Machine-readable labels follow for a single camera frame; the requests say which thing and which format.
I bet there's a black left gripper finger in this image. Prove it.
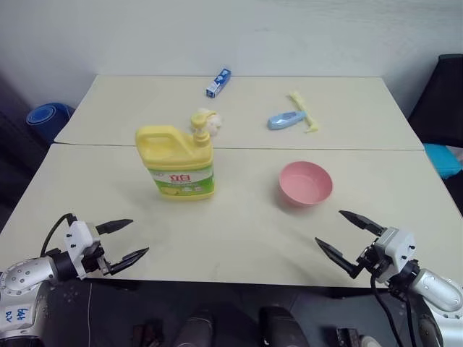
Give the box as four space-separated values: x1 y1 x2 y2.
108 247 150 276
95 218 135 236

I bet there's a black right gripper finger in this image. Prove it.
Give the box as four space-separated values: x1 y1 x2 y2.
338 210 386 238
314 236 362 280

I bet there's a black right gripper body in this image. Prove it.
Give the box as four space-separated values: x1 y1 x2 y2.
355 241 391 286

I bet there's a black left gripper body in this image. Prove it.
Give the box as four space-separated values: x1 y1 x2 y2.
77 242 113 280

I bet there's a pink plastic bowl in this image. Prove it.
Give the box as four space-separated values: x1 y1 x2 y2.
277 160 334 208

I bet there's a yellow detergent bottle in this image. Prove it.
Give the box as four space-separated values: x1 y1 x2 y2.
135 111 217 202

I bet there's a dark rounded shape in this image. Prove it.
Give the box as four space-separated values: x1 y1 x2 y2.
176 307 215 347

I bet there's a light blue cushion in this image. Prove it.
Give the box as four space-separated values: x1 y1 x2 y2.
422 142 463 180

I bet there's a blue rolled foam mat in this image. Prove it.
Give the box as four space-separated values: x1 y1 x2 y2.
25 103 76 140

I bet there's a pale yellow toothbrush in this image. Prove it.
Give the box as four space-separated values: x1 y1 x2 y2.
287 91 321 135

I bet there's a black chair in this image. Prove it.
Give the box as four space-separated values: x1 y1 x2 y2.
407 53 463 150

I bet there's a white crumpled soft ball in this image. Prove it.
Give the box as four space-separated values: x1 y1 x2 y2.
196 108 224 140

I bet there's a blue white toothpaste box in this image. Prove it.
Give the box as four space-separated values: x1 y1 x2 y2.
205 67 232 99

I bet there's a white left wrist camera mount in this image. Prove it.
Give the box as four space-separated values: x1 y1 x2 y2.
63 220 103 262

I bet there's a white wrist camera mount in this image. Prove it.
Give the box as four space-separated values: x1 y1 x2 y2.
371 226 417 283
63 220 103 262

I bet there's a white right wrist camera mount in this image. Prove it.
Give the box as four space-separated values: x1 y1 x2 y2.
371 226 417 283

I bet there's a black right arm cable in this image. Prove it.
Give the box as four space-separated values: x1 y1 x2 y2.
368 271 444 347

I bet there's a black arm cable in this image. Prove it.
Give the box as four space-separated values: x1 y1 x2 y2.
40 213 79 254
368 271 444 347

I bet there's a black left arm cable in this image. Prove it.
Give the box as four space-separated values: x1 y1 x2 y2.
40 213 79 254

